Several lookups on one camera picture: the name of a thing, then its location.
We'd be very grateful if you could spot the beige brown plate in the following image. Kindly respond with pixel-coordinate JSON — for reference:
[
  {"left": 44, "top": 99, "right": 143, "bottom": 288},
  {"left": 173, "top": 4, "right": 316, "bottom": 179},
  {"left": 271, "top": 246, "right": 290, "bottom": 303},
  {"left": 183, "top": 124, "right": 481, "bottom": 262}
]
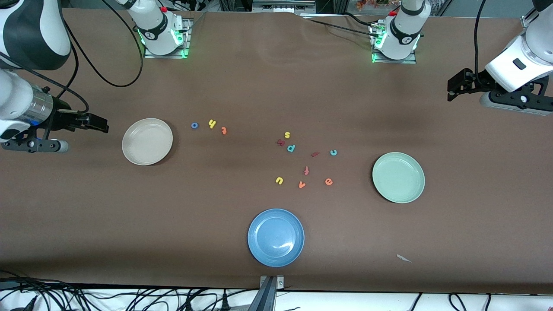
[{"left": 121, "top": 118, "right": 174, "bottom": 166}]

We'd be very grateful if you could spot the light green plate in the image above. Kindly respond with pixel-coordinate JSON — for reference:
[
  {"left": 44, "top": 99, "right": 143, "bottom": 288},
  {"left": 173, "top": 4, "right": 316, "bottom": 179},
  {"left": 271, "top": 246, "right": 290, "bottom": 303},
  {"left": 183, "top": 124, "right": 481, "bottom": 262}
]
[{"left": 372, "top": 152, "right": 426, "bottom": 204}]

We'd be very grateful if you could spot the brown table cover sheet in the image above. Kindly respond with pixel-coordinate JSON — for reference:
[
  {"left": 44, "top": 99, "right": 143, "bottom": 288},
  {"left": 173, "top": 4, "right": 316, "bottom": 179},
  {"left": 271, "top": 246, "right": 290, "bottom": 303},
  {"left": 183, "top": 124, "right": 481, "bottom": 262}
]
[{"left": 0, "top": 8, "right": 553, "bottom": 295}]

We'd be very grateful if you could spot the blue plate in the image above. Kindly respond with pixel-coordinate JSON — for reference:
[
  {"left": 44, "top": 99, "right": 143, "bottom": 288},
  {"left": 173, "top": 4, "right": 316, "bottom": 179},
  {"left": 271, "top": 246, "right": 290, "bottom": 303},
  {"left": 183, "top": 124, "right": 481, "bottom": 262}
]
[{"left": 247, "top": 208, "right": 305, "bottom": 267}]

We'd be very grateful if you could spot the black looping arm cable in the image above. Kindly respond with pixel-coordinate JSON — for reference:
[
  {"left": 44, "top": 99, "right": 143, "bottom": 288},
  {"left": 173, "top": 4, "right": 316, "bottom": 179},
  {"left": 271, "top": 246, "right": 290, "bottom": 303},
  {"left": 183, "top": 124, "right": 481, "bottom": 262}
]
[{"left": 55, "top": 0, "right": 144, "bottom": 100}]

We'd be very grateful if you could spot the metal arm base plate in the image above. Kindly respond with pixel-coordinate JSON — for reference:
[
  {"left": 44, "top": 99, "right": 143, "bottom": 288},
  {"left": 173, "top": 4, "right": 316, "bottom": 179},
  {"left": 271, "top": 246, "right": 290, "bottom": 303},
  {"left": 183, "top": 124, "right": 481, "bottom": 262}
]
[
  {"left": 143, "top": 17, "right": 191, "bottom": 59},
  {"left": 369, "top": 22, "right": 418, "bottom": 65}
]

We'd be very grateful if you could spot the aluminium table frame rail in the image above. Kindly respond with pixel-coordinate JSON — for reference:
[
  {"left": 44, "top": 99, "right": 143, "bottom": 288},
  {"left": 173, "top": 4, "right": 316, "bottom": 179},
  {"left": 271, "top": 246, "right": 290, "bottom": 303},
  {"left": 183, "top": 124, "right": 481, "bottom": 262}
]
[{"left": 520, "top": 8, "right": 541, "bottom": 29}]

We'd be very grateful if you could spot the black cable across table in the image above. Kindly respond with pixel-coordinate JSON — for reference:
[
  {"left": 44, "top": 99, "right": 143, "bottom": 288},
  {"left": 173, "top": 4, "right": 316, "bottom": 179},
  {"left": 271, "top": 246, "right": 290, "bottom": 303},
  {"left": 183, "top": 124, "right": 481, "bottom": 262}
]
[{"left": 302, "top": 12, "right": 376, "bottom": 38}]

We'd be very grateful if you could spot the black floor cable tangle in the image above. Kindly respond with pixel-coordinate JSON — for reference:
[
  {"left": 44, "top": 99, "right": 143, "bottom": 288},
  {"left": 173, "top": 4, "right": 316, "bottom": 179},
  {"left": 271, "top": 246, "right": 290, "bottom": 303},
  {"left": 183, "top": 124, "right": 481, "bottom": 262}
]
[{"left": 0, "top": 270, "right": 260, "bottom": 311}]

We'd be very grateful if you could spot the aluminium frame beam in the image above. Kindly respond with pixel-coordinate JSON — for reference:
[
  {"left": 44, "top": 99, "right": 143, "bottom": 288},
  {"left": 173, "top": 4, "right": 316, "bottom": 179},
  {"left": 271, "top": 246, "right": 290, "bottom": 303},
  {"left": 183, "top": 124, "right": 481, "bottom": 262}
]
[{"left": 252, "top": 0, "right": 317, "bottom": 14}]

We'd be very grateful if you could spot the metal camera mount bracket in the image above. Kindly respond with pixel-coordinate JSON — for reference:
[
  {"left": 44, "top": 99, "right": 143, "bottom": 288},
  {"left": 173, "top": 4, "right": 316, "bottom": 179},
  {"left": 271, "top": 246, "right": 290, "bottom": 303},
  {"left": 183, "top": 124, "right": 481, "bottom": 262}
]
[{"left": 248, "top": 275, "right": 285, "bottom": 311}]

